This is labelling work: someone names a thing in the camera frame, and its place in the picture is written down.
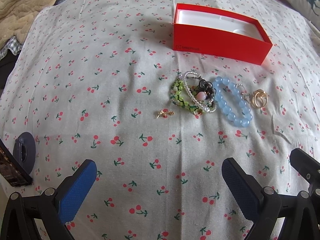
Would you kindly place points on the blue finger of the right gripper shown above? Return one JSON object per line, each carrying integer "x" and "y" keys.
{"x": 307, "y": 167}

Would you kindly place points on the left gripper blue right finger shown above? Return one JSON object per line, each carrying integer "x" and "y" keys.
{"x": 263, "y": 206}

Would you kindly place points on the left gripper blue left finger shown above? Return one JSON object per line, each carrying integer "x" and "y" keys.
{"x": 54, "y": 207}

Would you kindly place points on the cherry print bed sheet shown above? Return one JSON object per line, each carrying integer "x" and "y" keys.
{"x": 89, "y": 82}

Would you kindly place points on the dark round disc object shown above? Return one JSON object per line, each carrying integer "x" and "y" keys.
{"x": 25, "y": 151}

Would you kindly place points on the red open gift box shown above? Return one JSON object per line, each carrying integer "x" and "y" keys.
{"x": 217, "y": 32}

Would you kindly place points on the small gold red earring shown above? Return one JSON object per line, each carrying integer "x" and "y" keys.
{"x": 164, "y": 113}

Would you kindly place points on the silver hoop charm earring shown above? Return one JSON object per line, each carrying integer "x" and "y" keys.
{"x": 243, "y": 92}

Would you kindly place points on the beige quilted blanket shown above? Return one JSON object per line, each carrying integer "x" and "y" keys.
{"x": 17, "y": 17}

